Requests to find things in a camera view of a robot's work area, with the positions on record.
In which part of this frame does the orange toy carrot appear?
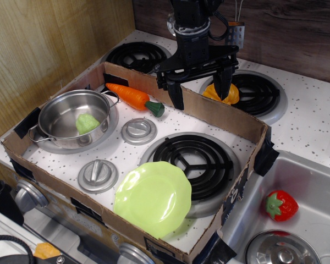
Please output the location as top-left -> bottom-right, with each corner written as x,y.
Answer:
105,82 -> 165,117

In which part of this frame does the lower middle silver knob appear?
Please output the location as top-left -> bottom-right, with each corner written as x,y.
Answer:
77,159 -> 118,194

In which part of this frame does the black cable bottom left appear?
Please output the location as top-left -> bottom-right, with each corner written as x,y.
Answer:
0,234 -> 35,264

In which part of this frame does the orange object bottom left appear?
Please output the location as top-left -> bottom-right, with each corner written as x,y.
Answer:
33,243 -> 61,260

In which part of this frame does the upper middle silver knob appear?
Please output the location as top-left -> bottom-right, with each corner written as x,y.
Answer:
121,118 -> 157,145

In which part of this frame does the small steel pan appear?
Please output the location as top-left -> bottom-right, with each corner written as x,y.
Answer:
27,90 -> 119,149

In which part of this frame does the front centre oven knob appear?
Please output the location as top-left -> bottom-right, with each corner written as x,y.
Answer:
117,243 -> 155,264

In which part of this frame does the black burner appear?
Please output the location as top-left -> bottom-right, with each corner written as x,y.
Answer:
140,132 -> 241,218
199,69 -> 289,124
100,42 -> 171,75

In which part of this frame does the red toy strawberry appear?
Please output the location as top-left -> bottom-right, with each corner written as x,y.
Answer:
265,190 -> 299,222

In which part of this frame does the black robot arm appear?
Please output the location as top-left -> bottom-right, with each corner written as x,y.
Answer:
153,1 -> 239,110

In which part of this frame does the oven knob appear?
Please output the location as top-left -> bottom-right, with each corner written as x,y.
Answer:
117,243 -> 155,264
15,180 -> 48,213

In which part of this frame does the light green toy broccoli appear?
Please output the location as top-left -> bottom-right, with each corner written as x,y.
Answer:
75,113 -> 100,135

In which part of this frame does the light green plastic plate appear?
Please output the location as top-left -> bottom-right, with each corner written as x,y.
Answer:
113,161 -> 192,239

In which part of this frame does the silver knob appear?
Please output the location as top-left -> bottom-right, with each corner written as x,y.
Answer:
77,159 -> 118,194
121,118 -> 157,145

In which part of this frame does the front right black burner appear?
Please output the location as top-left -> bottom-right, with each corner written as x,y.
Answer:
140,132 -> 241,218

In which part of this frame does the back left black burner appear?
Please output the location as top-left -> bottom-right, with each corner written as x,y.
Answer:
100,42 -> 171,75

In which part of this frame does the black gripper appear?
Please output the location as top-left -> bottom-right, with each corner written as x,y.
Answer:
154,26 -> 239,110

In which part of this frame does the steel pot lid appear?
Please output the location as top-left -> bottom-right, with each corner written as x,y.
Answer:
244,230 -> 321,264

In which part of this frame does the front left oven knob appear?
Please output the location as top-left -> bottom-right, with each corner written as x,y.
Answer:
15,180 -> 48,213

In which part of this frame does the yellow toy squash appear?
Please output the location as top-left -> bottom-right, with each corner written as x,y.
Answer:
203,84 -> 240,105

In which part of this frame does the hanging metal spatula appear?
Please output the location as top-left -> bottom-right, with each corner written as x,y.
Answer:
224,0 -> 245,49

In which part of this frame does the steel sink basin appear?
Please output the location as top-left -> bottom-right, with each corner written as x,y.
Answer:
223,151 -> 330,263

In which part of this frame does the back right black burner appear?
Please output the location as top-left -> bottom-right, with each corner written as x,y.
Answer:
199,69 -> 289,124

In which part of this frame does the hanging metal skimmer ladle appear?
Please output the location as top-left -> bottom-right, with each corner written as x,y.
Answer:
167,12 -> 176,36

